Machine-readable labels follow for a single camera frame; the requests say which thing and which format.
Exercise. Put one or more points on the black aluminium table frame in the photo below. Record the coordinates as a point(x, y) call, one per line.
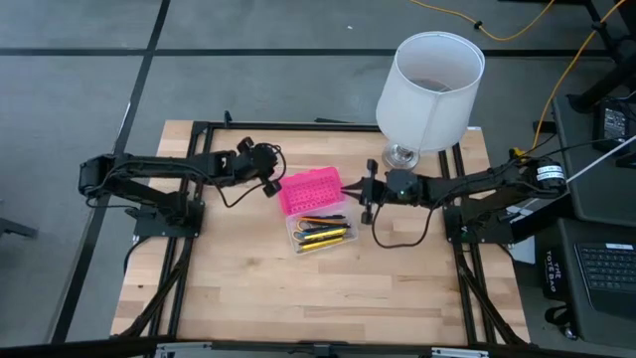
point(298, 125)

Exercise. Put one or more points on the black tote bag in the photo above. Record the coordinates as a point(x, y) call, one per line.
point(554, 278)

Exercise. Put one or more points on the black stand legs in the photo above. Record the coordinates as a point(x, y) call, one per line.
point(611, 74)

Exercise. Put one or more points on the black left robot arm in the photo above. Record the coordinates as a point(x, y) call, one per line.
point(149, 166)

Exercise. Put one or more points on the grey chair base leg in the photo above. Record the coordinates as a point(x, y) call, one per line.
point(15, 228)

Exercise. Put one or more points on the white shade table lamp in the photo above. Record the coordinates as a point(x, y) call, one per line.
point(427, 109)

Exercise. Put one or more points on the orange pencil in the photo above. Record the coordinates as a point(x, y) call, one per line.
point(315, 219)

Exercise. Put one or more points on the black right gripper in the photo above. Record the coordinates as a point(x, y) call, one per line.
point(372, 191)

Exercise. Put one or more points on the white paper sheet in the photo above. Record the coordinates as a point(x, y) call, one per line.
point(523, 254)

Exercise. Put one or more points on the black camera rig bar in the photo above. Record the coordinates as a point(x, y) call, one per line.
point(74, 348)

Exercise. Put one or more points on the black laptop keyboard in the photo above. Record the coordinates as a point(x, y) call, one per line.
point(606, 273)

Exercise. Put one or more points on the clear supply box pink lid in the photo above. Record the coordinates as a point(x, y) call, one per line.
point(310, 191)

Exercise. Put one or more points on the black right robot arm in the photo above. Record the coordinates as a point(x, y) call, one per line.
point(477, 186)

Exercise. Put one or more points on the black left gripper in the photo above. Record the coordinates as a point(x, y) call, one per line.
point(261, 159)

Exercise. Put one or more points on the dark grey desk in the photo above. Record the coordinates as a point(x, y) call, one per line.
point(611, 333)
point(596, 199)

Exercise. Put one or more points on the silver bracket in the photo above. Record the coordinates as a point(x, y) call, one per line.
point(462, 353)
point(184, 350)

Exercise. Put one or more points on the black power supply brick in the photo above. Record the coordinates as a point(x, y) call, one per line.
point(613, 124)

